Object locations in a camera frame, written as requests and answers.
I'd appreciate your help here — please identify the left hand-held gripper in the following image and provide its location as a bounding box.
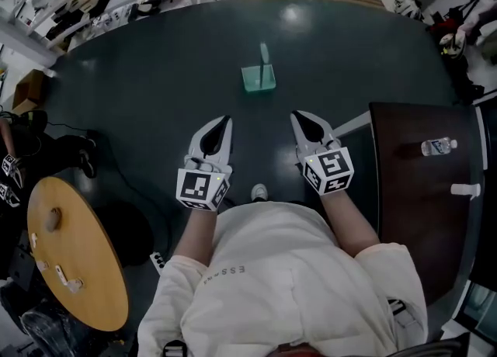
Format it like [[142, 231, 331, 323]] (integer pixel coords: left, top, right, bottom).
[[176, 115, 235, 213]]

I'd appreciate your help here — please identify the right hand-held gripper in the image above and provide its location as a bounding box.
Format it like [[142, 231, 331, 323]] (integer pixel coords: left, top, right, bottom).
[[290, 109, 356, 196]]

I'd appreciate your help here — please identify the teal plastic dustpan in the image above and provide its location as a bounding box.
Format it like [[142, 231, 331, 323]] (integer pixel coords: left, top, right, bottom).
[[240, 40, 277, 95]]

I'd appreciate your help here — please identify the person's left forearm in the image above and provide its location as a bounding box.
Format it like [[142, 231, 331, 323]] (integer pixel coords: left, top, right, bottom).
[[170, 203, 219, 268]]

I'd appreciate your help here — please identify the person's right forearm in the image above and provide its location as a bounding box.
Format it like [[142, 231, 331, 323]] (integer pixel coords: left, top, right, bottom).
[[321, 191, 381, 259]]

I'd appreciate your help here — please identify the person's white shoe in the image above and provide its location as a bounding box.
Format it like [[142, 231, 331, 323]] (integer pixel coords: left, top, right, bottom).
[[250, 183, 269, 203]]

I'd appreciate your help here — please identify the clear water bottle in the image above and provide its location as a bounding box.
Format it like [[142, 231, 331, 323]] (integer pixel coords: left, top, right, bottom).
[[420, 137, 458, 157]]

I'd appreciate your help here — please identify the black round stool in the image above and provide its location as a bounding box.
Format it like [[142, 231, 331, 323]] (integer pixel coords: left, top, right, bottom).
[[91, 200, 155, 268]]

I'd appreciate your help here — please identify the dark brown table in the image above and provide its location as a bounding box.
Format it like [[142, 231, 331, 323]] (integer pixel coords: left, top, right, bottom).
[[368, 102, 486, 307]]

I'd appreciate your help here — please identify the white power strip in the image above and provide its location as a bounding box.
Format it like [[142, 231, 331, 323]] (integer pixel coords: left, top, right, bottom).
[[150, 251, 166, 276]]

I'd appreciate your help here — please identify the person's white t-shirt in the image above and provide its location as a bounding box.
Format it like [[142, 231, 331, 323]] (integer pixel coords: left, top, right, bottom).
[[137, 199, 428, 357]]

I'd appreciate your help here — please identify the white plastic bag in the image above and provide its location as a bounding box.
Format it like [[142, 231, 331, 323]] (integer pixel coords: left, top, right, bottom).
[[394, 0, 425, 19]]

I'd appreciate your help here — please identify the white pump bottle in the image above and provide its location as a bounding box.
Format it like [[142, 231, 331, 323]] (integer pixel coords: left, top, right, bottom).
[[450, 182, 482, 200]]

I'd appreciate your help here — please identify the red bag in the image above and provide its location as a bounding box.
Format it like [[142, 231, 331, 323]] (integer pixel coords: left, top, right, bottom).
[[429, 16, 467, 39]]

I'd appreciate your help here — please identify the rounded wooden block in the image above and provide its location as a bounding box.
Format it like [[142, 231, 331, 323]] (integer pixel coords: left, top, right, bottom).
[[46, 206, 63, 233]]

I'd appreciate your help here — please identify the round wooden table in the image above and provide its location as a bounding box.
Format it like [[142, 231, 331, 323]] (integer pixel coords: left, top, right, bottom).
[[26, 175, 130, 333]]

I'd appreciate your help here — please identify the cardboard box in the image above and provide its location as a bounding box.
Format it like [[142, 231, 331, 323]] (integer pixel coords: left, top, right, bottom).
[[11, 68, 48, 115]]

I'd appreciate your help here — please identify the large white metal shelf rack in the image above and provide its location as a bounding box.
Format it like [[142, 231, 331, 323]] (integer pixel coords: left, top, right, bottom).
[[0, 0, 219, 70]]

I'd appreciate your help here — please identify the black coat rack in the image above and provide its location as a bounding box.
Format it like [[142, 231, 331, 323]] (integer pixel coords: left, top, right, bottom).
[[446, 0, 497, 50]]

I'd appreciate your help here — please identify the black plastic bag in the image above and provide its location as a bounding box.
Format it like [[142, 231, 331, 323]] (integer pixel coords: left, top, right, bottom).
[[19, 307, 83, 357]]

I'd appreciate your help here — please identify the black strap buckle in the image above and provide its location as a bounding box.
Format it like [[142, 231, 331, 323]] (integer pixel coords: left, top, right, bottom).
[[387, 298, 415, 328], [162, 338, 189, 357]]

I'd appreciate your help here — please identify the pale wooden bracket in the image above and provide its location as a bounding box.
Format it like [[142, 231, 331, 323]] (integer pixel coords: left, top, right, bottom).
[[64, 276, 85, 293]]

